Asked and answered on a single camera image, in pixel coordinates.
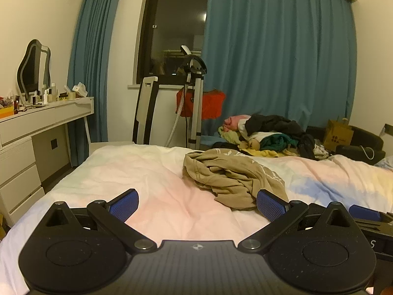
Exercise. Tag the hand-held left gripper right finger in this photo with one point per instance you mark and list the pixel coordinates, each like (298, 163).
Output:
(271, 207)

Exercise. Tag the red cloth bag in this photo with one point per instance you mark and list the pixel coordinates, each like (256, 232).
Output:
(211, 103)

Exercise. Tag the brown paper bag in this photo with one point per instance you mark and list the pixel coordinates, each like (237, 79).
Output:
(336, 135)

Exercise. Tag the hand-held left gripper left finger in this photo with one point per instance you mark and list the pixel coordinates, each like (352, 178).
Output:
(124, 204)

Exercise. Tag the small gold jar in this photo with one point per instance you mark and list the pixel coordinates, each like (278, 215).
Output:
(63, 96)

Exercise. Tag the garment steamer on stand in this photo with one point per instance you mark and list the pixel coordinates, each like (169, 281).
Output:
(196, 98)

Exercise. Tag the white and black chair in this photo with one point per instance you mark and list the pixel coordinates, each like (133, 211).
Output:
(146, 110)

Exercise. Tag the wall socket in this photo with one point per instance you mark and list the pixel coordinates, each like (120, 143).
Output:
(387, 130)

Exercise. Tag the wavy vanity mirror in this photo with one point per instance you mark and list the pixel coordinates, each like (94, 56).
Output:
(32, 67)

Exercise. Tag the tan shirt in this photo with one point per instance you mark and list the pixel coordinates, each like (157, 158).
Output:
(227, 172)

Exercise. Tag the black armchair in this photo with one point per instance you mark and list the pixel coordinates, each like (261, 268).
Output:
(365, 138)

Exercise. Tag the pile of mixed clothes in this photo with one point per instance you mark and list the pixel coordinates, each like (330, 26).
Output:
(270, 129)

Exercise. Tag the white vanity desk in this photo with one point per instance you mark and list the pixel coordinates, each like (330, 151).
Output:
(18, 166)

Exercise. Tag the orange box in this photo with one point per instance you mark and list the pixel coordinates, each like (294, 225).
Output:
(6, 110)

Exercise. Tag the dark window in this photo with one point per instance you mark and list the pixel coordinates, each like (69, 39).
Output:
(175, 21)

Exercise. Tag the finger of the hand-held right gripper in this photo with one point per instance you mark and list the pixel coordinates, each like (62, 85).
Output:
(363, 212)

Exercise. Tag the wide blue curtain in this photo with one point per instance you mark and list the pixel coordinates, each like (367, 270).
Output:
(276, 52)

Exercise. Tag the group of cosmetic bottles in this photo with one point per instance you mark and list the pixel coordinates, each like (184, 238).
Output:
(46, 95)

